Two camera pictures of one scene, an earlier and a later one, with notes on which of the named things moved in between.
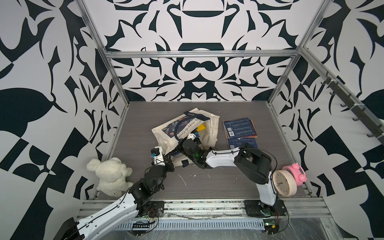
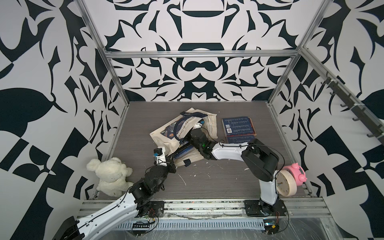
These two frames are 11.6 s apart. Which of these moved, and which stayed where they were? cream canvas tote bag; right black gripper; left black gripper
Moved: right black gripper
Stayed: left black gripper; cream canvas tote bag
